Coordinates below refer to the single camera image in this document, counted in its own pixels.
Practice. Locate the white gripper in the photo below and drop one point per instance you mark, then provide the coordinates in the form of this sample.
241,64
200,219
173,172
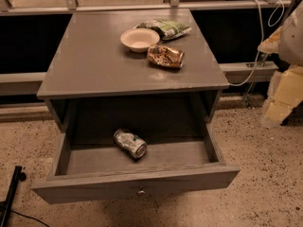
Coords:
293,43

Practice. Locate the silver green 7up can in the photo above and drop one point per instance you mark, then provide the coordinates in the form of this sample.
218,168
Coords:
136,146

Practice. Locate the brown patterned soda can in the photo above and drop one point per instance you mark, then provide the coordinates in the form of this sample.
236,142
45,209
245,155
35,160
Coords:
165,56

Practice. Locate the round metal drawer knob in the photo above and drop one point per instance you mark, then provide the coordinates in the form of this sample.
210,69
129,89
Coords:
141,192

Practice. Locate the grey open top drawer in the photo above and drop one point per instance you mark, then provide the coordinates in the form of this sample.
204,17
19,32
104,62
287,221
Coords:
181,152

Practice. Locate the green chip bag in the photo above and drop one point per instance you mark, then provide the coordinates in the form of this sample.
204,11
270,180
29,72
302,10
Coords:
167,30

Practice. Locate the white ceramic bowl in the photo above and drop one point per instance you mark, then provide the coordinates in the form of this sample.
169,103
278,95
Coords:
139,39

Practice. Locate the grey wooden cabinet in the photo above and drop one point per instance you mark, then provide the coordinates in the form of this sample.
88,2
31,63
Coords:
91,60

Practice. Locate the black stand leg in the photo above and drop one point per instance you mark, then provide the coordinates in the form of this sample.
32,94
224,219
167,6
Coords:
5,206

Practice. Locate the metal railing frame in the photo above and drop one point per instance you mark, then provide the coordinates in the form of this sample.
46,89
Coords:
142,3

